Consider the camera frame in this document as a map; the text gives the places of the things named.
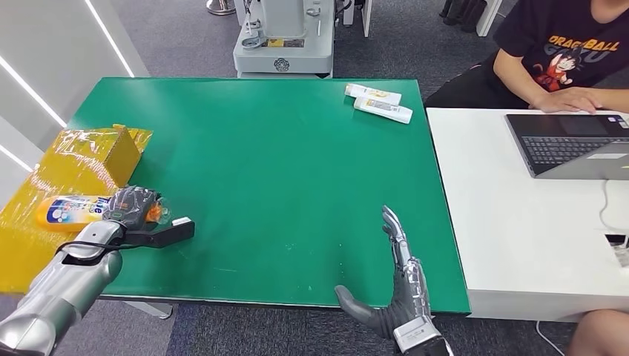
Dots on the white desk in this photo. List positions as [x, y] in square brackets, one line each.
[521, 231]

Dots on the dark grey laptop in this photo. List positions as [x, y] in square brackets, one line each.
[560, 147]

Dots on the pale grey machine base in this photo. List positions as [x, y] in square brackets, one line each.
[285, 54]

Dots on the orange bottle with clear cap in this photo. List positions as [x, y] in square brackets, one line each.
[64, 213]

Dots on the person's right forearm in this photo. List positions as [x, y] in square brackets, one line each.
[518, 76]

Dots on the person's left forearm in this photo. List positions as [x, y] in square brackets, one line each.
[616, 100]

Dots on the black and white adapter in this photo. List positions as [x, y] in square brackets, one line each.
[618, 248]

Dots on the black bags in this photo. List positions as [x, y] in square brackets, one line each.
[459, 11]

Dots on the yellow cardboard box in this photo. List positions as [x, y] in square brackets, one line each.
[73, 162]

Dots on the white panel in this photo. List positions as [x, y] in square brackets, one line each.
[361, 14]

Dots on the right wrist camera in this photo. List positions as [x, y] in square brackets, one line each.
[415, 336]

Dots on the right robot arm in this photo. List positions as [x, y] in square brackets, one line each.
[438, 350]

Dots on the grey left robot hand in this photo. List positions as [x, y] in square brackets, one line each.
[128, 206]

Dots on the person's right hand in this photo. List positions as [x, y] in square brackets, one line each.
[565, 100]

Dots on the chrome stand base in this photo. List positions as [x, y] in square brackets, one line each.
[221, 6]

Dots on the person's leg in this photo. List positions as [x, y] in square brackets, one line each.
[602, 336]

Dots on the white tube with yellow print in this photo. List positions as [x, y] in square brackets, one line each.
[373, 93]
[383, 109]

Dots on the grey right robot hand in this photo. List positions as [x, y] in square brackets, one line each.
[410, 295]

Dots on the person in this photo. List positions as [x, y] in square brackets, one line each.
[555, 44]

